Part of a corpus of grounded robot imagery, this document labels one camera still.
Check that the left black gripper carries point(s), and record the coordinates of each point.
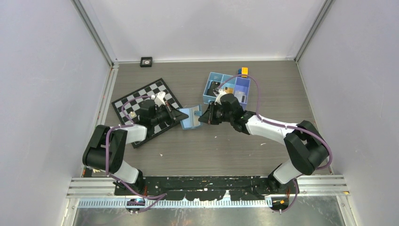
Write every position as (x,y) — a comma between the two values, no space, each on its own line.
(177,116)

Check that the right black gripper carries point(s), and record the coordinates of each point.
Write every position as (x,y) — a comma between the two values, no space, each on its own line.
(208,117)

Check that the light blue card holder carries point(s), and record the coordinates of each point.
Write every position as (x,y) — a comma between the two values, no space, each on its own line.
(192,122)

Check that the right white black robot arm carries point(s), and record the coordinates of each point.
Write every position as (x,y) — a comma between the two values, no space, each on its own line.
(307,150)

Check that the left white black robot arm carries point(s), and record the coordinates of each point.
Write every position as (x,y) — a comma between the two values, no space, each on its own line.
(105,150)

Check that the black card in tray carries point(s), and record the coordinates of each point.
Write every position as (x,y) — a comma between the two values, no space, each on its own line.
(213,86)

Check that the silver card in tray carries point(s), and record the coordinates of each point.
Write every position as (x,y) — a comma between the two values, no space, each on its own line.
(241,96)

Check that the blue three-compartment organizer tray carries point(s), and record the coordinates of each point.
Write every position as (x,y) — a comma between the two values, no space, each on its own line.
(238,83)

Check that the blue yellow toy block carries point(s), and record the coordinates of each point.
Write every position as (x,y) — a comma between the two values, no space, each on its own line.
(243,72)

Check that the small black square device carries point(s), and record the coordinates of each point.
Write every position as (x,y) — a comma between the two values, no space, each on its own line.
(146,61)

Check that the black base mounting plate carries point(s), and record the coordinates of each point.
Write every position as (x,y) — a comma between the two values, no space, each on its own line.
(205,188)

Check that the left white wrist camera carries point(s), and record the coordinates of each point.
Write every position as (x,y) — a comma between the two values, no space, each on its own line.
(159,98)

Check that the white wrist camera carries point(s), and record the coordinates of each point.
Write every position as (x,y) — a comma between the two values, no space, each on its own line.
(219,92)
(159,98)

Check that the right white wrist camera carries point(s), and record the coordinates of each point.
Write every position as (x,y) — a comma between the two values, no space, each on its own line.
(219,92)

